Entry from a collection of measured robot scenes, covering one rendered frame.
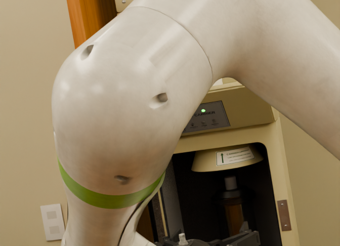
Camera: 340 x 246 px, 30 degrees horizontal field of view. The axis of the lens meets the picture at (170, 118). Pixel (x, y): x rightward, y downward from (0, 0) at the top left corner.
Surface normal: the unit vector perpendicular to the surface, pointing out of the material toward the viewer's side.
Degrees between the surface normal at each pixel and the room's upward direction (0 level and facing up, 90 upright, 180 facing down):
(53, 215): 90
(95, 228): 142
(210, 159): 66
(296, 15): 78
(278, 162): 90
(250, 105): 135
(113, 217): 155
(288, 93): 119
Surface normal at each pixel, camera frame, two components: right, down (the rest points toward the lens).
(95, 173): -0.29, 0.83
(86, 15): 0.96, -0.15
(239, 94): -0.05, 0.76
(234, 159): 0.04, -0.37
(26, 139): -0.24, 0.09
